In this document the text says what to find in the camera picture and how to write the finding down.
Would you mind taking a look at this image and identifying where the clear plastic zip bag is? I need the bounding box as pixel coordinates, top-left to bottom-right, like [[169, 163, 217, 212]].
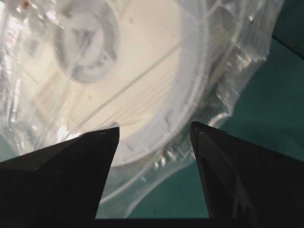
[[0, 0, 283, 219]]

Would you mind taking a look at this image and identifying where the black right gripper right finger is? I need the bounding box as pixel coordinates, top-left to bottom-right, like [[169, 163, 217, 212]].
[[191, 122, 304, 228]]

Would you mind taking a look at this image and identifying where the white tape reel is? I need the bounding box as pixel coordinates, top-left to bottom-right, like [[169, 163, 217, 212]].
[[3, 0, 246, 166]]

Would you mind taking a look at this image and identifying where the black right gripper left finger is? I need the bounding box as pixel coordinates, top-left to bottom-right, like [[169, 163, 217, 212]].
[[0, 127, 120, 228]]

